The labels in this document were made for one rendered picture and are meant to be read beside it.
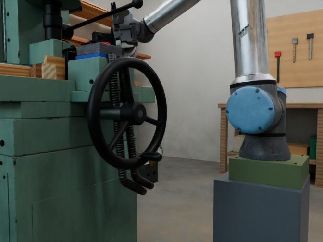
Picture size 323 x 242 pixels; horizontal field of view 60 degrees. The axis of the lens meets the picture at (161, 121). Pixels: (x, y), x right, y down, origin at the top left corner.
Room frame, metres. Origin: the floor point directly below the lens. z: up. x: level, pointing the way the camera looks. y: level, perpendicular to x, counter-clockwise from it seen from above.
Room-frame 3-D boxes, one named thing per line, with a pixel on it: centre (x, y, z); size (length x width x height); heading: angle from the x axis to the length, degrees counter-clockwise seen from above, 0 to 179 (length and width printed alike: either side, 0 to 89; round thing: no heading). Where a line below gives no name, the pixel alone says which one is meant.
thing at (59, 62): (0.91, 0.27, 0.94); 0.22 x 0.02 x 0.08; 145
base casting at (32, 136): (0.99, 0.45, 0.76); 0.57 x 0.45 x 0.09; 55
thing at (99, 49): (0.84, 0.17, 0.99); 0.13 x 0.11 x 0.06; 145
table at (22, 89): (0.88, 0.25, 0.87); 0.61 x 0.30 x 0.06; 145
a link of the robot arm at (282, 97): (1.09, -0.40, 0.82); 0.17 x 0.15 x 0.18; 148
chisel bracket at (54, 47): (0.93, 0.37, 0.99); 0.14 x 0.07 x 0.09; 55
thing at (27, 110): (0.89, 0.30, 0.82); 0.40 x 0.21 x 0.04; 145
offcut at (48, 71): (0.76, 0.30, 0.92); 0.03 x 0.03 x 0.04; 30
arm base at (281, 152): (1.09, -0.40, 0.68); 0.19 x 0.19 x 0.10
